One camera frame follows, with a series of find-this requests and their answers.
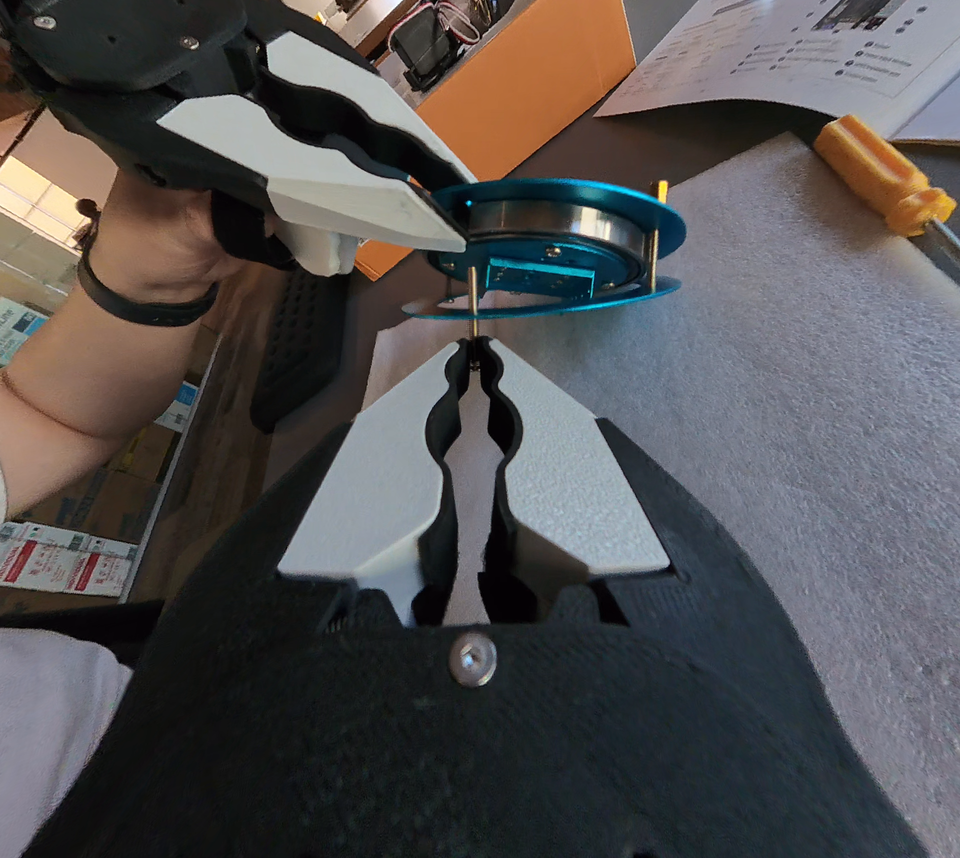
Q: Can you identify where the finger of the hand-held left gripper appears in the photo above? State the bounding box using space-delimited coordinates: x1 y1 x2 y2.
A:
263 30 481 191
155 93 472 277

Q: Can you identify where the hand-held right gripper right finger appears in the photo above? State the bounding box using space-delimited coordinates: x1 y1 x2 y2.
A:
480 338 673 611

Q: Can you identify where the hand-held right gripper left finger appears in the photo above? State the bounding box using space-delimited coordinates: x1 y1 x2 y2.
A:
276 341 471 619

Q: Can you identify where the black servo with wires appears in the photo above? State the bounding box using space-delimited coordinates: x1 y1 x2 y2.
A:
386 2 471 92

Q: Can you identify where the brass standoff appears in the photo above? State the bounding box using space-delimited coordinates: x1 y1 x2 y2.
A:
464 264 486 344
648 176 672 298

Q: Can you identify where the orange cardboard box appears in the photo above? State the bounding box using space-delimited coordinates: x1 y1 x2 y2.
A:
350 0 640 283

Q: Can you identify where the blue disc with bearing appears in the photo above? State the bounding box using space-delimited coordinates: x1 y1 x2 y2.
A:
447 197 642 305

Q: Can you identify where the blue round metal base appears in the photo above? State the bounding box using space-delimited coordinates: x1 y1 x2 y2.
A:
401 177 690 323

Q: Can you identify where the person's left forearm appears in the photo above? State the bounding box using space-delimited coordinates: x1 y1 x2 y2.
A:
0 300 205 523

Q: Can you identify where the dark grey desk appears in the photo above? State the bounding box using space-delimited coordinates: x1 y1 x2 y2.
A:
258 0 960 499

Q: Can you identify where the person's left hand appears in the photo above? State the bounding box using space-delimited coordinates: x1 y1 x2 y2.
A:
81 168 295 308

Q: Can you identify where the black ribbed object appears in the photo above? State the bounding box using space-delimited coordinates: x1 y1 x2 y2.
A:
246 264 366 436

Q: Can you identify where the white foam sheet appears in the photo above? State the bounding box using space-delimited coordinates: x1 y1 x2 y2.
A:
357 129 960 858

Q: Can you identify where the black wristband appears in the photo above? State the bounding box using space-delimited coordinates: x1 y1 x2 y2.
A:
74 219 223 331

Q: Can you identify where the printed instruction booklet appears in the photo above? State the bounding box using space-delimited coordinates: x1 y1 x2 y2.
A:
596 0 960 148

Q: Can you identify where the orange handled screwdriver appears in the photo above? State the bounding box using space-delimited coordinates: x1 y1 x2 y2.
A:
812 113 960 268

